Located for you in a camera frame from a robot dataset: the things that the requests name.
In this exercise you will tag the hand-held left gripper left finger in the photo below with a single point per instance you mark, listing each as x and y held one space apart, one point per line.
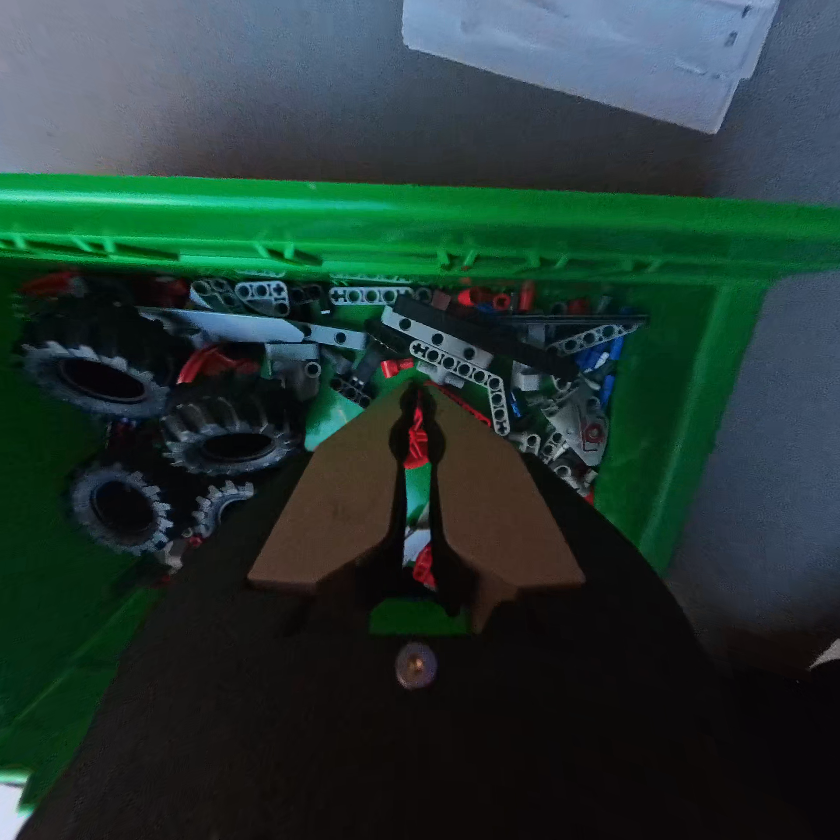
334 512

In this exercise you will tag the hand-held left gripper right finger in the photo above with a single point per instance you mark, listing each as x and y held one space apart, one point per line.
499 518

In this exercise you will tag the red lego piece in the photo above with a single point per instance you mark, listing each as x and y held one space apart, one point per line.
417 443

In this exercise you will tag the green plastic bin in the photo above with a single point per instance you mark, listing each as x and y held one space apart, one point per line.
394 223

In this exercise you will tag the black lego tire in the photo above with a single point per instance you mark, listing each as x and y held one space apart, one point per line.
213 502
229 446
111 315
121 508
98 380

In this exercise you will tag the pile of loose lego parts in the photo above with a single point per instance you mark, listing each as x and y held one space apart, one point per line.
459 348

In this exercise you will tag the open lego instruction booklet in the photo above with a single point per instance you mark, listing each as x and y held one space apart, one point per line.
590 52

